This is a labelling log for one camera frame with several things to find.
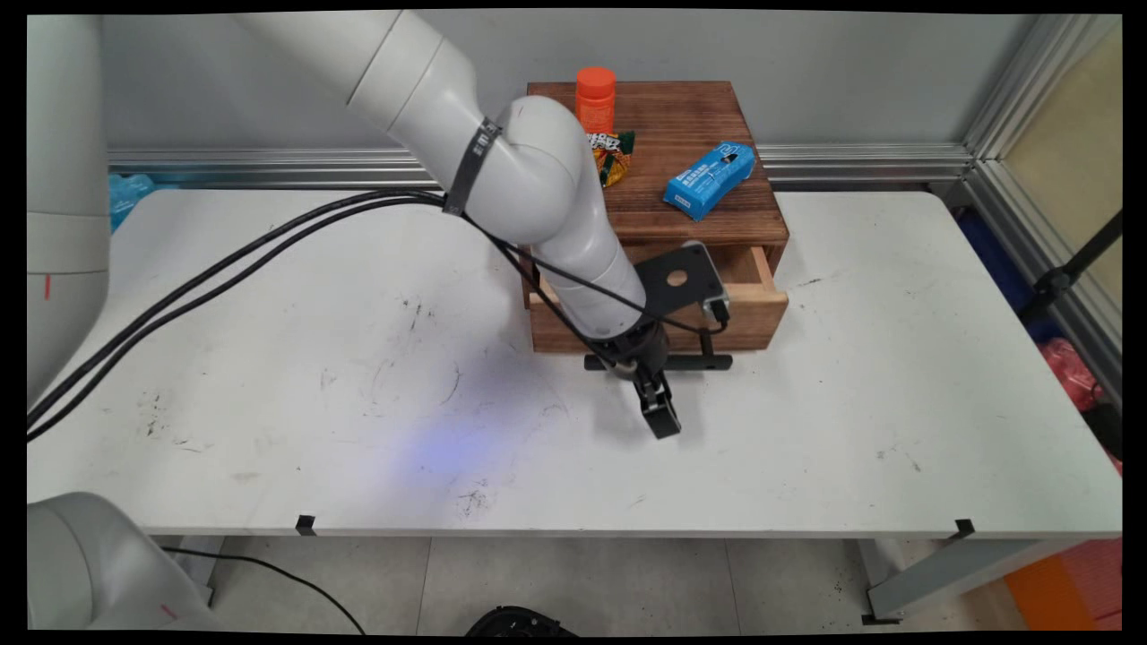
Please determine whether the black stand bar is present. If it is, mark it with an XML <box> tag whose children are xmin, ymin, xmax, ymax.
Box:
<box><xmin>1020</xmin><ymin>211</ymin><xmax>1123</xmax><ymax>325</ymax></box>

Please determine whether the red plastic bag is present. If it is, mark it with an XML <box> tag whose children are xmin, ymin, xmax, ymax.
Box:
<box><xmin>1039</xmin><ymin>338</ymin><xmax>1108</xmax><ymax>414</ymax></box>

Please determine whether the black round floor object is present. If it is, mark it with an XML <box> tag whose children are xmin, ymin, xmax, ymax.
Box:
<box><xmin>465</xmin><ymin>606</ymin><xmax>580</xmax><ymax>638</ymax></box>

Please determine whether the orange plastic bottle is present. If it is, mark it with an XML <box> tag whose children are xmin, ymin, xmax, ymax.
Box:
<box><xmin>575</xmin><ymin>66</ymin><xmax>618</xmax><ymax>135</ymax></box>

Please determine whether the dark blue crate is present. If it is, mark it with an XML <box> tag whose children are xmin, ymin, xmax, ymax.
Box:
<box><xmin>954</xmin><ymin>209</ymin><xmax>1042</xmax><ymax>343</ymax></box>

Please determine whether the brown wooden drawer cabinet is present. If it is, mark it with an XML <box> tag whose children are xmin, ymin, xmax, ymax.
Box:
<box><xmin>520</xmin><ymin>81</ymin><xmax>791</xmax><ymax>310</ymax></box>

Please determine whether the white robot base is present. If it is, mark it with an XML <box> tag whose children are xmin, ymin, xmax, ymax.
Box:
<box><xmin>27</xmin><ymin>491</ymin><xmax>218</xmax><ymax>632</ymax></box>

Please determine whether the horizontal aluminium frame rail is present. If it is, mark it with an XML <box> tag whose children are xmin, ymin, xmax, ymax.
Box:
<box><xmin>106</xmin><ymin>143</ymin><xmax>975</xmax><ymax>190</ymax></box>

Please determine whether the wooden drawer with black handle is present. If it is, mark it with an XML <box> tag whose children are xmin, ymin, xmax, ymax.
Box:
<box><xmin>527</xmin><ymin>244</ymin><xmax>791</xmax><ymax>373</ymax></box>

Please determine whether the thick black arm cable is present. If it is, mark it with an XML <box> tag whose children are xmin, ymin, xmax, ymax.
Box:
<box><xmin>27</xmin><ymin>195</ymin><xmax>449</xmax><ymax>444</ymax></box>
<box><xmin>27</xmin><ymin>188</ymin><xmax>449</xmax><ymax>429</ymax></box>

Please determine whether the angled aluminium frame post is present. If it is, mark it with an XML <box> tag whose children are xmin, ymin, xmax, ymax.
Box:
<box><xmin>962</xmin><ymin>13</ymin><xmax>1123</xmax><ymax>404</ymax></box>

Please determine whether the black velcro strap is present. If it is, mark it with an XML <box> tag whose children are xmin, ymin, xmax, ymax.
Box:
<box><xmin>443</xmin><ymin>117</ymin><xmax>503</xmax><ymax>218</ymax></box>

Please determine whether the grey slanted table leg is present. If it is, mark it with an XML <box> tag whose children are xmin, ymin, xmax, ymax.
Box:
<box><xmin>860</xmin><ymin>537</ymin><xmax>1087</xmax><ymax>626</ymax></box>

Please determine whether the blue snack packet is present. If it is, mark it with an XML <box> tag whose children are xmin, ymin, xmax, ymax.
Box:
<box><xmin>663</xmin><ymin>141</ymin><xmax>759</xmax><ymax>222</ymax></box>

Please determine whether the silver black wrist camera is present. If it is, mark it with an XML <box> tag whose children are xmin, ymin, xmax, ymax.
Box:
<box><xmin>630</xmin><ymin>240</ymin><xmax>732</xmax><ymax>331</ymax></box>

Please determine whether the thin black camera cable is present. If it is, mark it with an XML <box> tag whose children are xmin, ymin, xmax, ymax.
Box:
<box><xmin>461</xmin><ymin>213</ymin><xmax>729</xmax><ymax>370</ymax></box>

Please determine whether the grey upright table leg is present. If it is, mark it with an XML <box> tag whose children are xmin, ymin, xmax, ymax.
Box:
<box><xmin>173</xmin><ymin>536</ymin><xmax>227</xmax><ymax>610</ymax></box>

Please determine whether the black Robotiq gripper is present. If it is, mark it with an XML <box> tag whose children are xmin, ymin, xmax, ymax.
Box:
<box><xmin>593</xmin><ymin>321</ymin><xmax>683</xmax><ymax>441</ymax></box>

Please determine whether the yellow green snack packet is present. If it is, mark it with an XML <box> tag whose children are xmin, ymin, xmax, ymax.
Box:
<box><xmin>584</xmin><ymin>131</ymin><xmax>637</xmax><ymax>189</ymax></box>

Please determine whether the blue plastic sheet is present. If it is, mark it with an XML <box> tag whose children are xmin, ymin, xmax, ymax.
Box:
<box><xmin>108</xmin><ymin>173</ymin><xmax>158</xmax><ymax>234</ymax></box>

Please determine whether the orange floor box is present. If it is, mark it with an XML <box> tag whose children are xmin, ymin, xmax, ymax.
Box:
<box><xmin>1004</xmin><ymin>537</ymin><xmax>1123</xmax><ymax>632</ymax></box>

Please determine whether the thin black floor cable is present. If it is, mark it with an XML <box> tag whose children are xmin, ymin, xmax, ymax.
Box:
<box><xmin>160</xmin><ymin>546</ymin><xmax>367</xmax><ymax>635</ymax></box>

